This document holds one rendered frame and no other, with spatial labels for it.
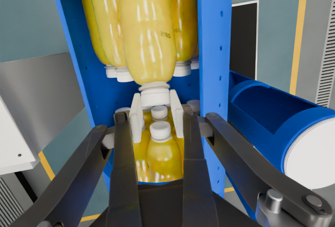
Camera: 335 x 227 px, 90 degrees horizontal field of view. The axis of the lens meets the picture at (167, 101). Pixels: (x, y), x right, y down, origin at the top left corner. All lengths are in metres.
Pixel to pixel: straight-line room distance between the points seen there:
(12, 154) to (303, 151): 0.86
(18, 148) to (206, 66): 0.56
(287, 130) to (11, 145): 0.82
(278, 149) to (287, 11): 1.34
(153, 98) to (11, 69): 0.55
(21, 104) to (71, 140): 1.22
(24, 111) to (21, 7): 1.13
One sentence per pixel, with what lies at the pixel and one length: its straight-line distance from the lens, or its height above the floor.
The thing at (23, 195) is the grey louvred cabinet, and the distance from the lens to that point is 2.27.
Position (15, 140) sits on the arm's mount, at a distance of 0.62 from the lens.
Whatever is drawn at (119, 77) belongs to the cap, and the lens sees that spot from 0.32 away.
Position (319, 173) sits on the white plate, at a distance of 0.80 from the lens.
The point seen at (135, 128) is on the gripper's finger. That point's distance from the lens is 0.16.
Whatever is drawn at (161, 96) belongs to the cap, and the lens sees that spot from 0.20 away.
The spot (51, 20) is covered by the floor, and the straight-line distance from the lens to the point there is 1.61.
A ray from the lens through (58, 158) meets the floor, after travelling 2.03.
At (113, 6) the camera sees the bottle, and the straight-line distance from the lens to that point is 0.30.
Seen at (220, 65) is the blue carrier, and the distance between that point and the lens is 0.26.
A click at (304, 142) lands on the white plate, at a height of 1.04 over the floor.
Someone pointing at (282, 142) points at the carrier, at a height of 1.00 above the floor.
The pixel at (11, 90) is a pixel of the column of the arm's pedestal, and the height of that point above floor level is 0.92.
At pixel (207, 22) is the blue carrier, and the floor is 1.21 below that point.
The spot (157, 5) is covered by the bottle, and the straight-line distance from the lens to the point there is 0.23.
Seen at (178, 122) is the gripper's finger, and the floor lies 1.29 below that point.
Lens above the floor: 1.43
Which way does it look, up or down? 69 degrees down
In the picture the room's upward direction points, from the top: 165 degrees clockwise
